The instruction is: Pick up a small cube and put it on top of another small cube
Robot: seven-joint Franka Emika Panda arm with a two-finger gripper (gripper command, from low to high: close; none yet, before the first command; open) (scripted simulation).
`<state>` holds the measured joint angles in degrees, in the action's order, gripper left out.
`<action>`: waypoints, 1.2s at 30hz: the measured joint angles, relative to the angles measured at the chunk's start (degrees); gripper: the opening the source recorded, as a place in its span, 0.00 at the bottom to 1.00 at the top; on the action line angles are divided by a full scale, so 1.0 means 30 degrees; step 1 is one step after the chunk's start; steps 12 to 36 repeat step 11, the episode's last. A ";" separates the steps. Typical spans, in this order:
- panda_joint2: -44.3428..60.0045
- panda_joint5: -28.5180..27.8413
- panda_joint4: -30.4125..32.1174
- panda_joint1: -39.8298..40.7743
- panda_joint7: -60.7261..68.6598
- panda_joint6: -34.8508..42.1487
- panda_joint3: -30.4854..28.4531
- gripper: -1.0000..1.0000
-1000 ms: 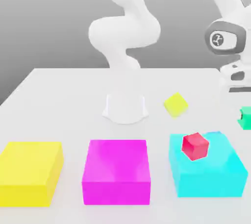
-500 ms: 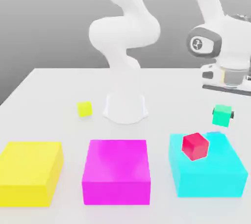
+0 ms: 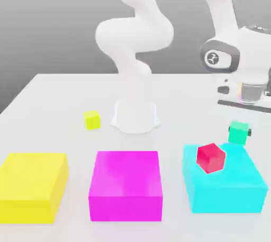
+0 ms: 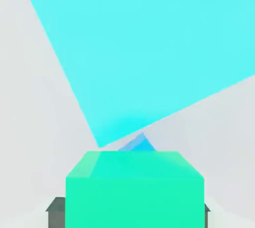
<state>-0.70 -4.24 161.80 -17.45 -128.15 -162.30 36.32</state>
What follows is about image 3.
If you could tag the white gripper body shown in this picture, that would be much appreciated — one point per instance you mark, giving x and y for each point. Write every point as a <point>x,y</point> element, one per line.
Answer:
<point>243,107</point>

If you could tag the small green cube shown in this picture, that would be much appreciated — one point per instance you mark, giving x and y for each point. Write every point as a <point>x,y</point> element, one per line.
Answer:
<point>238,133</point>

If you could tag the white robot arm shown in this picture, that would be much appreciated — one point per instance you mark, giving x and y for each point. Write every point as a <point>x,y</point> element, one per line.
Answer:
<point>135,36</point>

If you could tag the small red cube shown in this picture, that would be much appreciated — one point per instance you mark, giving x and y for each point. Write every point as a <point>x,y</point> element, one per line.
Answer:
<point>210,158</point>

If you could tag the small yellow cube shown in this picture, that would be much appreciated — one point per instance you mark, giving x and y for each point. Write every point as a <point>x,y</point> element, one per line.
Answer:
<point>92,120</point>

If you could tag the large cyan box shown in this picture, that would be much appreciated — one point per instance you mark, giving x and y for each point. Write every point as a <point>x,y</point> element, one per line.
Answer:
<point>226,191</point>

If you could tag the large magenta box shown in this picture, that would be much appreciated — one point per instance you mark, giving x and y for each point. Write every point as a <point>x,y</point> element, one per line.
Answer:
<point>126,187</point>

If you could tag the large yellow box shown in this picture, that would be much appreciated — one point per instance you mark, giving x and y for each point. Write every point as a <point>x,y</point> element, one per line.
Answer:
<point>29,182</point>

